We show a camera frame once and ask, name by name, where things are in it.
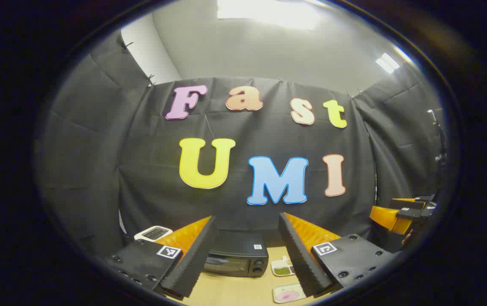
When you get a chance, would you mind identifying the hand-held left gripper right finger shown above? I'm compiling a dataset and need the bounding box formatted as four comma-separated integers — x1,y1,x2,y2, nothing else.
278,212,397,298

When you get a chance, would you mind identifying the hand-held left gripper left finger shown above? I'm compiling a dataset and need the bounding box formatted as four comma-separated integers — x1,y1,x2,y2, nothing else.
105,215,217,300

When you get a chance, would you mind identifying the white square cherry-print plate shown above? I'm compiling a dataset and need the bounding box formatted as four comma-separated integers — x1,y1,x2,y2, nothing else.
273,282,308,304

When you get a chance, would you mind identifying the black electric oven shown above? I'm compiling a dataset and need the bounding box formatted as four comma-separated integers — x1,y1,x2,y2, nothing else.
203,231,269,278

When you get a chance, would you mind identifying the white divided tray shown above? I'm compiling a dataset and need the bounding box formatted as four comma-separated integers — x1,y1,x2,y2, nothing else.
271,256,297,277

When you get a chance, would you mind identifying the white kitchen appliance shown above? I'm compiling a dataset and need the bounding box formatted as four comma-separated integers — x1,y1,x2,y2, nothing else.
134,226,173,242

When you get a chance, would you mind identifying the black stand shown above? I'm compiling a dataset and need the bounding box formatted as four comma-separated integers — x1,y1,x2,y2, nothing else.
428,109,447,170

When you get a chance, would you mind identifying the black backdrop cloth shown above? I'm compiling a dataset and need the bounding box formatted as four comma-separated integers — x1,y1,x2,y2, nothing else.
35,30,448,255

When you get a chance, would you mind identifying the small ceiling light panel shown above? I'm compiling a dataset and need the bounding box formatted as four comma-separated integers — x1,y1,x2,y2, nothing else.
375,53,400,74

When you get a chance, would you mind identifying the large ceiling light panel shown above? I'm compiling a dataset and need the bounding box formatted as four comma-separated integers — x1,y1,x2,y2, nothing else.
217,0,321,30

